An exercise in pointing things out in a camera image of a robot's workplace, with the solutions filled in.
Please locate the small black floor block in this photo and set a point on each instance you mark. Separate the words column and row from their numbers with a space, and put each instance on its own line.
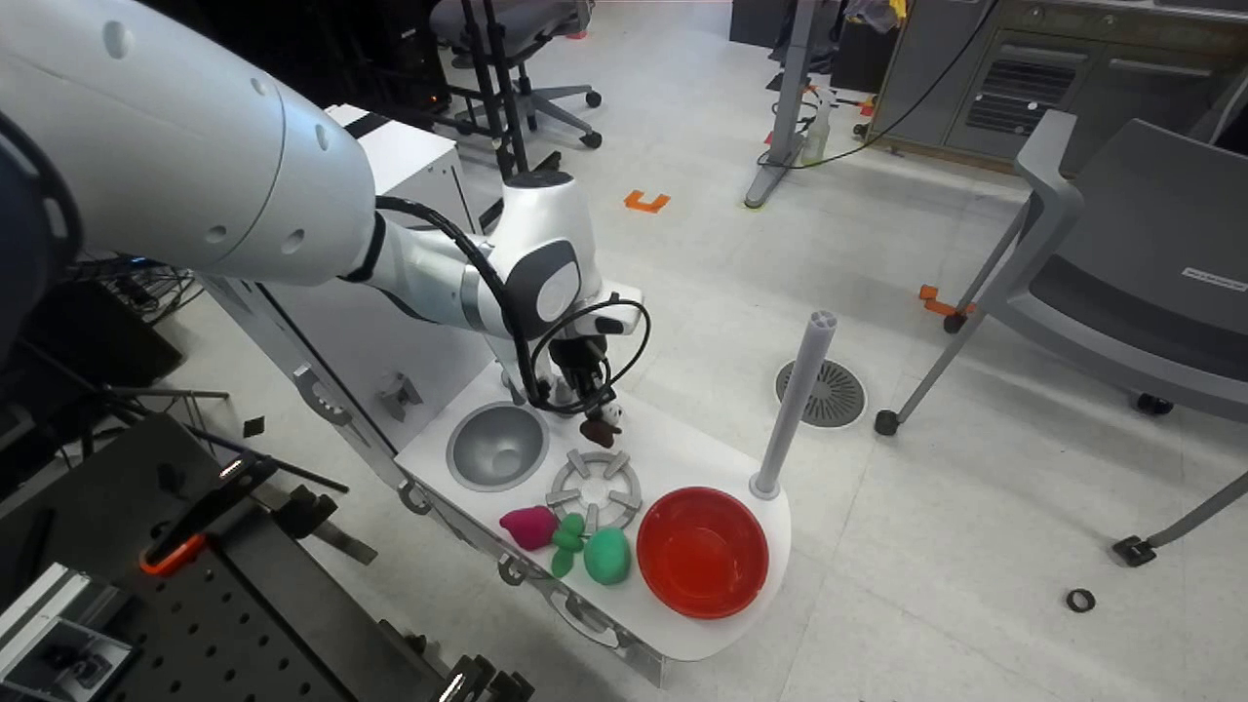
column 249, row 426

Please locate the grey toy kitchen knob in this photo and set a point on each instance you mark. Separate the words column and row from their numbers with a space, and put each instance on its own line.
column 397, row 396

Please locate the white toy kitchen unit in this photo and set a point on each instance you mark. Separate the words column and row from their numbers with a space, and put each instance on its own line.
column 353, row 344

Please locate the round floor drain cover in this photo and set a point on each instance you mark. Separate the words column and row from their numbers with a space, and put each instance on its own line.
column 841, row 396

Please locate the grey cabinet desk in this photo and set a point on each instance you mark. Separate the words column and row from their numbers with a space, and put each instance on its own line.
column 1037, row 80

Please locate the brown bear plush toy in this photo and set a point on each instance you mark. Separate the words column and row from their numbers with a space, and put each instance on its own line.
column 600, row 426

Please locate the black metal stand frame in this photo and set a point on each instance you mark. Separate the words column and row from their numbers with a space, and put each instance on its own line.
column 513, row 128

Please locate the black perforated breadboard table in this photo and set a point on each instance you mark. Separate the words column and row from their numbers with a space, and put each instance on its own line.
column 197, row 624

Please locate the grey chair with metal legs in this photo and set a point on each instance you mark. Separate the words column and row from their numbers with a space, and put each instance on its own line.
column 1144, row 257

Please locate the red plastic bowl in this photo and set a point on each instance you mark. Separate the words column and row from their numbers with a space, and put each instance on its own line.
column 704, row 551

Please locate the dark green plush toy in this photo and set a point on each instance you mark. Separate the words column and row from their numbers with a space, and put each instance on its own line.
column 568, row 537

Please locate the grey upright pole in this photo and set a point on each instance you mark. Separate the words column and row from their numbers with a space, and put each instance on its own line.
column 793, row 403

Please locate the light green round toy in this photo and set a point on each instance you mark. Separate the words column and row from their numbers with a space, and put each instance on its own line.
column 604, row 553

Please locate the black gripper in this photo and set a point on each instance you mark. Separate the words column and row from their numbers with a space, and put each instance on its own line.
column 578, row 351

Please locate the grey chair leg with foot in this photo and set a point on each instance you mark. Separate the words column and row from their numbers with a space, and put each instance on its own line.
column 1192, row 524

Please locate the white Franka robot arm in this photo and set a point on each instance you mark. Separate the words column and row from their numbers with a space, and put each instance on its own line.
column 167, row 141

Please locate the grey table leg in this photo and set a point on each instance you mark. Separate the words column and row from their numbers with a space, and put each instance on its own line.
column 784, row 102

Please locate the grey toy sink bowl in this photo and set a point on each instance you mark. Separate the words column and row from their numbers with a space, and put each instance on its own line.
column 495, row 447

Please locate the black office chair base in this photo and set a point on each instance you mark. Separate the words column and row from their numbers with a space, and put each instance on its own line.
column 520, row 23

